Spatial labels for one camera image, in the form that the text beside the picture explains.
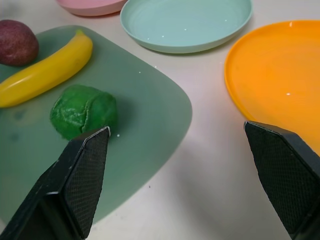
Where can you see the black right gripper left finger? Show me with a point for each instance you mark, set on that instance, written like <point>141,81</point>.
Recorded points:
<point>75,175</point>

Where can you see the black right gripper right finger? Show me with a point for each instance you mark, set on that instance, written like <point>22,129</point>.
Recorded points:
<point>287,175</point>

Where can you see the green cabbage toy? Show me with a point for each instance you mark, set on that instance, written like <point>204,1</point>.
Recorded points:
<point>80,110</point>

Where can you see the orange plate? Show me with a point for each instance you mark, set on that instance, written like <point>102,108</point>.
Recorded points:
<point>277,75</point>

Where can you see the dark red round fruit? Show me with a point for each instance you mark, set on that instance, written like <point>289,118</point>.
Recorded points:
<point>16,42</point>

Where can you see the pink plate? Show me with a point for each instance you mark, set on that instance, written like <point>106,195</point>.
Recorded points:
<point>91,6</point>

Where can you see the mint green plate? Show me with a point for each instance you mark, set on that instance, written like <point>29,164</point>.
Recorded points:
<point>186,23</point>

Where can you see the grey-green square tray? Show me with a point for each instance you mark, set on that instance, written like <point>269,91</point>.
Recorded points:
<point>140,120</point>

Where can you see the yellow banana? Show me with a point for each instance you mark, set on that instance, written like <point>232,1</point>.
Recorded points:
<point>47,72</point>

